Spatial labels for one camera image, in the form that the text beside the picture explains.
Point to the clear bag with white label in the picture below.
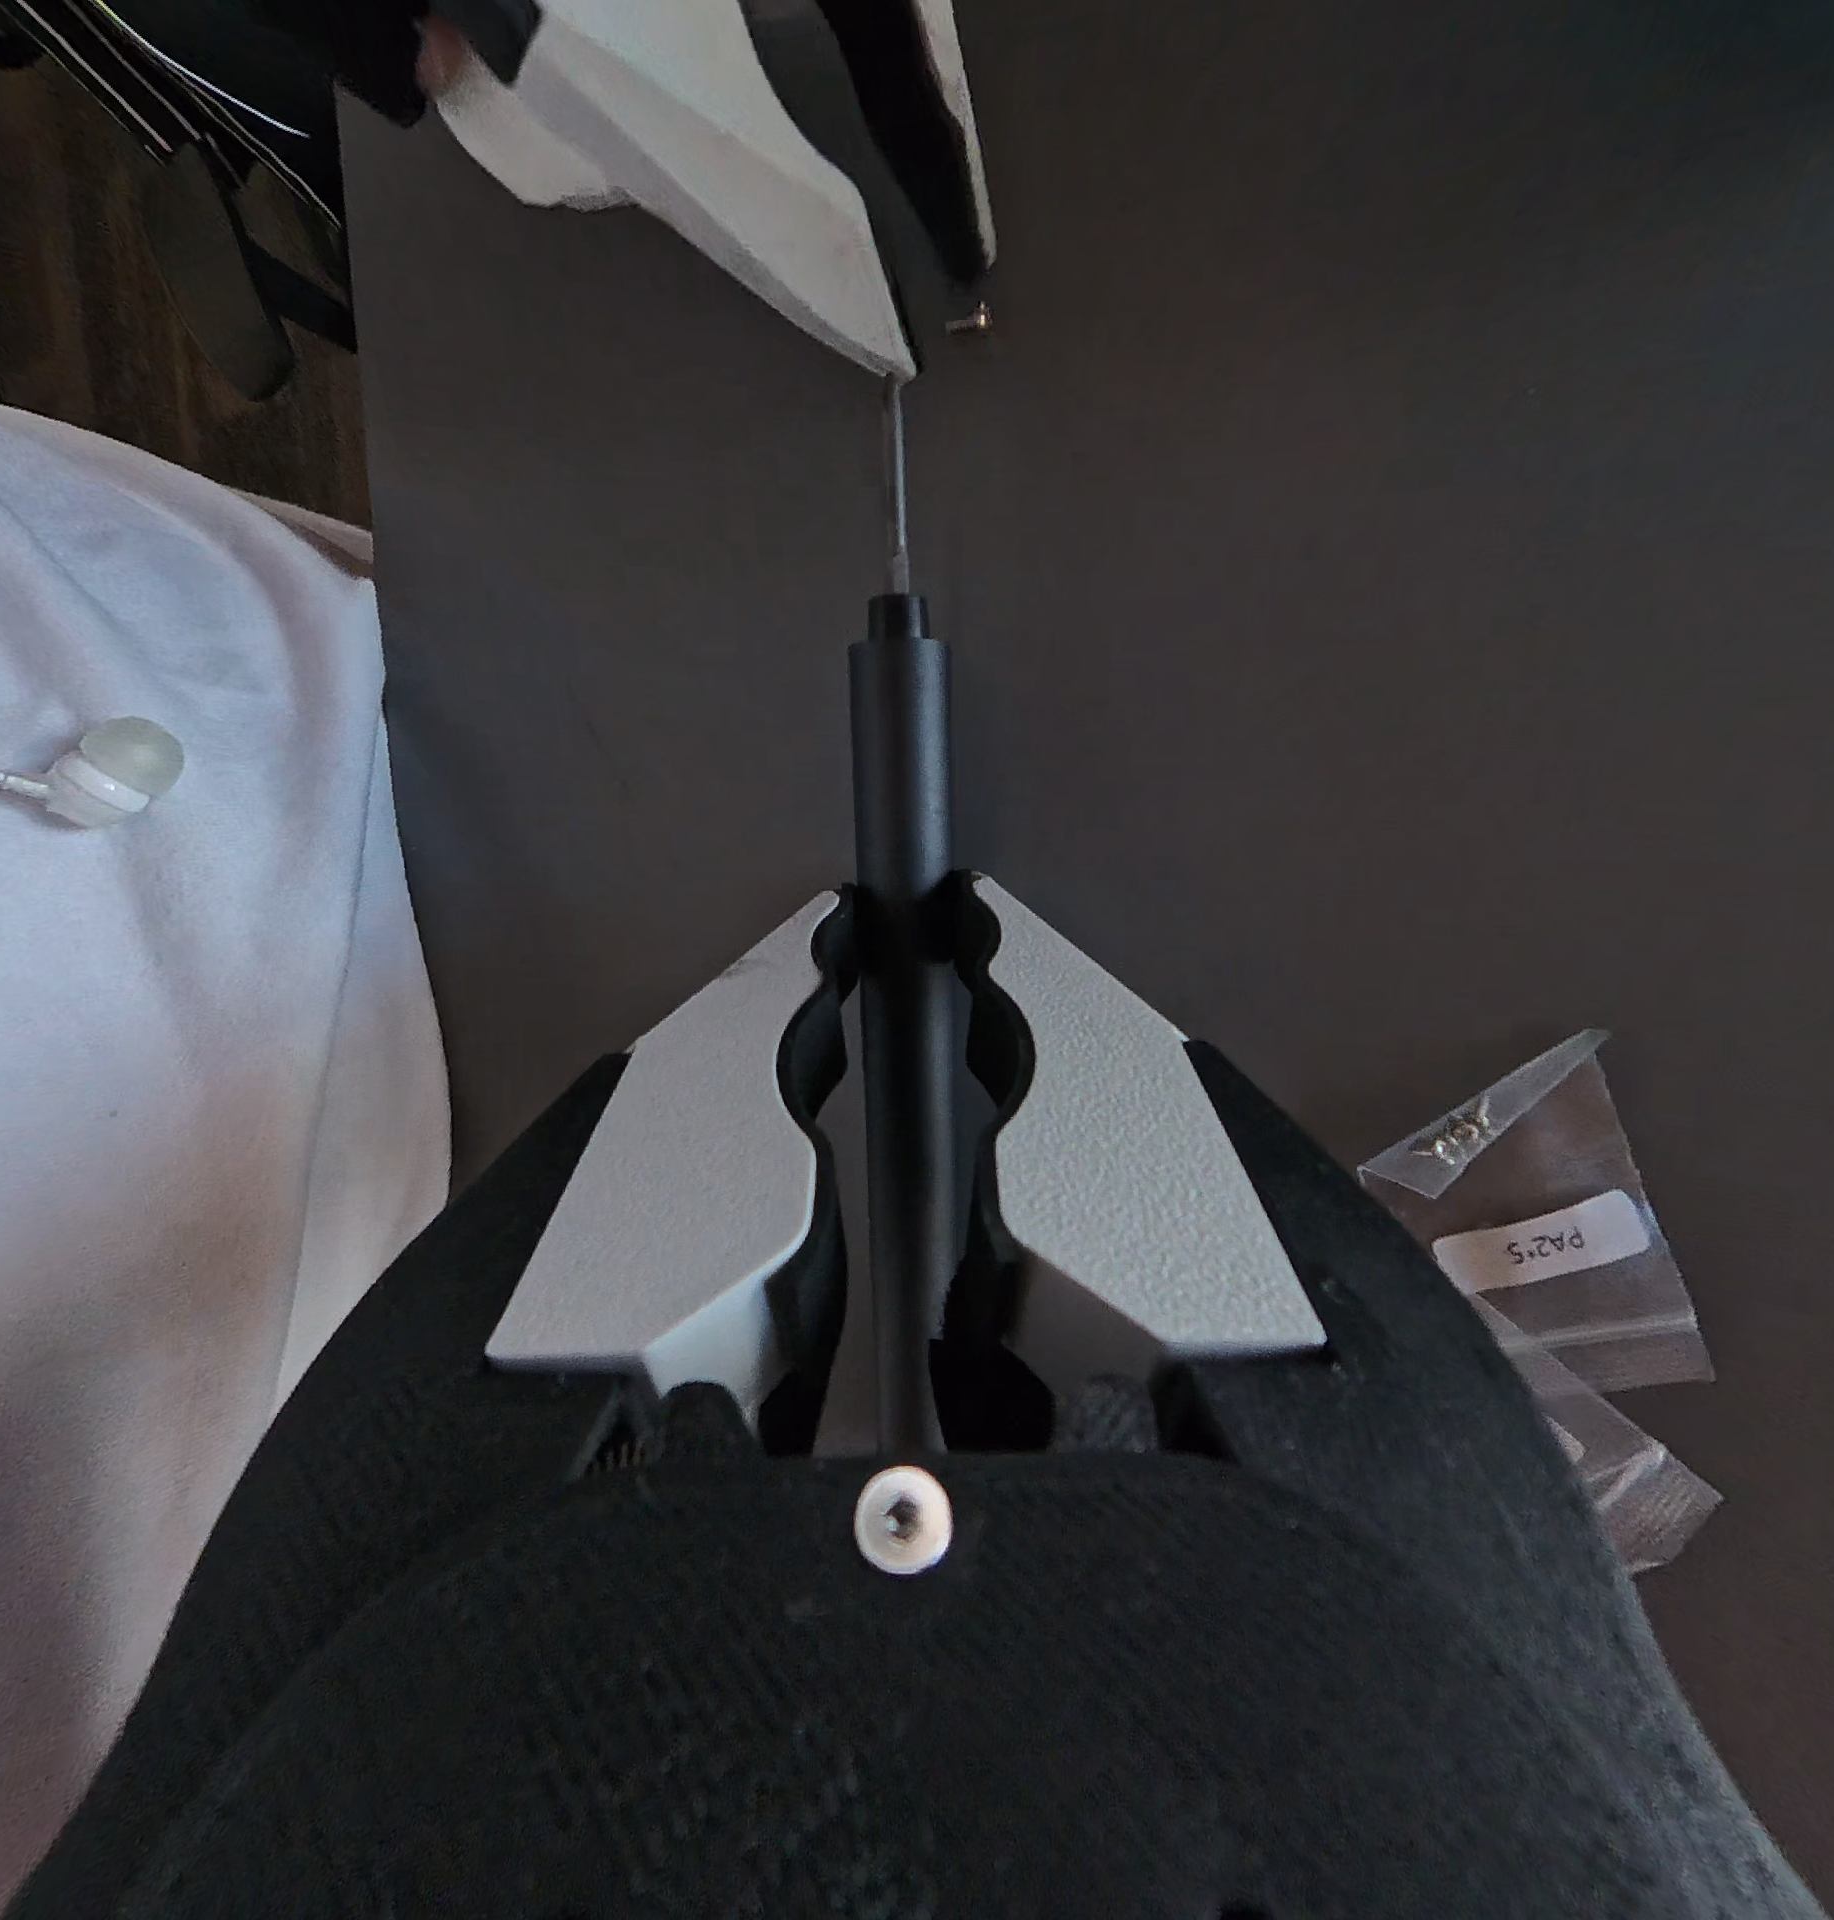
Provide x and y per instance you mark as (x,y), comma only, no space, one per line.
(1548,1245)

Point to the person's left hand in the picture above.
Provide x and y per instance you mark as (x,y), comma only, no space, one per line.
(440,61)

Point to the dark desk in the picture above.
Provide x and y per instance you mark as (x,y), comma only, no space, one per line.
(1307,601)

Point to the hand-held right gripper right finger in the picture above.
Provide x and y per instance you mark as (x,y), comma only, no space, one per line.
(1143,1201)

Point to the black screwdriver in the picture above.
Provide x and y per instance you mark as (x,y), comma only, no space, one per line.
(899,901)

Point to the white earbud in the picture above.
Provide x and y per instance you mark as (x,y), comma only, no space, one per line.
(114,767)

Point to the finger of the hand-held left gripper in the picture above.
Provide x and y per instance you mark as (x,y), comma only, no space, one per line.
(677,120)
(962,91)

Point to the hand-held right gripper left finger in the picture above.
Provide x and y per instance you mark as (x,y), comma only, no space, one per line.
(664,1201)

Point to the clear bag of screws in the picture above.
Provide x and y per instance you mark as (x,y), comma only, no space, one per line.
(1623,1485)

